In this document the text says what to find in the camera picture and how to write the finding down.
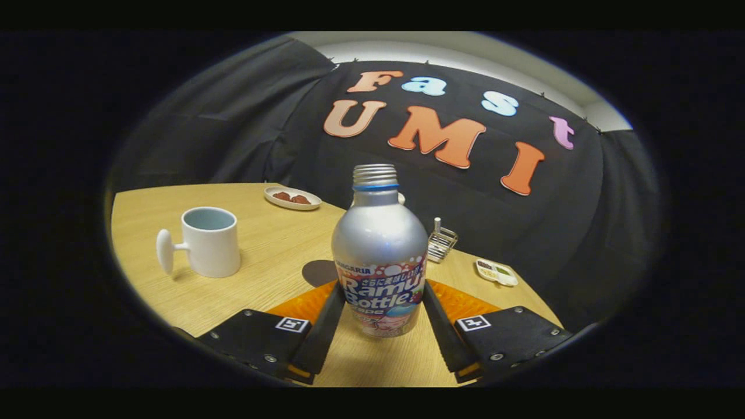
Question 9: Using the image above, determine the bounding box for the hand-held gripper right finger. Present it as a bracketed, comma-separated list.
[422, 279, 574, 385]

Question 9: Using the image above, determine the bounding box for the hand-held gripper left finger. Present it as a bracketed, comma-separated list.
[195, 279, 347, 386]

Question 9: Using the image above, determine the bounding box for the dark brown round coaster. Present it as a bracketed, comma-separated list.
[301, 260, 338, 288]

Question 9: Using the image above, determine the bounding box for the silver juice bottle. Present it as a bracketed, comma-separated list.
[331, 164, 430, 338]

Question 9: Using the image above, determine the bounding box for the white cup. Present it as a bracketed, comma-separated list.
[156, 207, 242, 279]

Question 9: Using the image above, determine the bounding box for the white divided condiment dish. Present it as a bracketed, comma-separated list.
[476, 258, 519, 287]

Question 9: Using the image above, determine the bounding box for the wooden table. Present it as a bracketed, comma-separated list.
[111, 183, 564, 388]

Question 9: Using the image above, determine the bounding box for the white oval plate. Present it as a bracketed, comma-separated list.
[264, 186, 322, 211]

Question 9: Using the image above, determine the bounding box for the metal wire basket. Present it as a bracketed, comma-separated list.
[428, 224, 459, 263]

